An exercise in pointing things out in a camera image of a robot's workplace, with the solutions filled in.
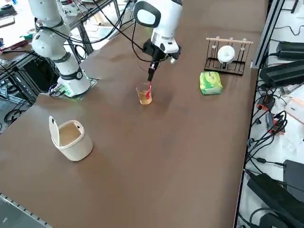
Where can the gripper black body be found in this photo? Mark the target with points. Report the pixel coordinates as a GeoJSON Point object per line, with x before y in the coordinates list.
{"type": "Point", "coordinates": [149, 50]}

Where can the glass measuring cup amber solution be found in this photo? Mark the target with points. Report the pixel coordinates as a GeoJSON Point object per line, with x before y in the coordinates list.
{"type": "Point", "coordinates": [142, 99]}

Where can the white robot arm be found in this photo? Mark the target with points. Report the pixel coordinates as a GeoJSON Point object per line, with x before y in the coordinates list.
{"type": "Point", "coordinates": [47, 42]}

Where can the green tissue pack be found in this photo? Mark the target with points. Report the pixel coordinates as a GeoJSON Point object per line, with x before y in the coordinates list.
{"type": "Point", "coordinates": [210, 83]}

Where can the beige lidded desktop bin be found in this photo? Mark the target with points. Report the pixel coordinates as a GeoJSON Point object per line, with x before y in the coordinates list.
{"type": "Point", "coordinates": [76, 149]}

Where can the orange black plug adapter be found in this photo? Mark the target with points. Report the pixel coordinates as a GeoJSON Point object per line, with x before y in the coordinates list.
{"type": "Point", "coordinates": [266, 102]}
{"type": "Point", "coordinates": [275, 124]}

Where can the black power brick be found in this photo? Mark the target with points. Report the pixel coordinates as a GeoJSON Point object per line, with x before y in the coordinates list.
{"type": "Point", "coordinates": [291, 51]}
{"type": "Point", "coordinates": [295, 175]}
{"type": "Point", "coordinates": [273, 197]}
{"type": "Point", "coordinates": [282, 73]}

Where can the aluminium frame post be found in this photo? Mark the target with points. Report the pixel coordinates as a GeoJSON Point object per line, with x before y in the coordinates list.
{"type": "Point", "coordinates": [268, 28]}

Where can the perforated aluminium rail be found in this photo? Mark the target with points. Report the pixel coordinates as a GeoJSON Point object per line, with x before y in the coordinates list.
{"type": "Point", "coordinates": [14, 204]}

